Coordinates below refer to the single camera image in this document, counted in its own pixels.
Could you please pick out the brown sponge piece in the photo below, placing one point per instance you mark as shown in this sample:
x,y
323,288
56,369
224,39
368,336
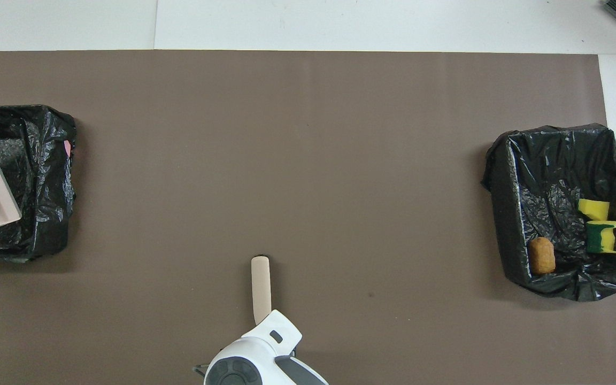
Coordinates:
x,y
542,256

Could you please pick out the small yellow sponge piece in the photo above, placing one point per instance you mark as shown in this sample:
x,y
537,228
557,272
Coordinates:
x,y
594,208

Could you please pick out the yellow green sponge piece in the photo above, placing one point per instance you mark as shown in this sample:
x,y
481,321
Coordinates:
x,y
602,238

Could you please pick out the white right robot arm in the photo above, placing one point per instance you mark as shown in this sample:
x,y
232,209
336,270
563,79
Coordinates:
x,y
254,363

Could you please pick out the black bag lined bin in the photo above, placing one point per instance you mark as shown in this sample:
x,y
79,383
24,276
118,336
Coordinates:
x,y
543,182
40,176

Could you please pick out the brown paper table mat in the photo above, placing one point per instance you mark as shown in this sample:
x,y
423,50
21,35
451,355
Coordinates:
x,y
340,85

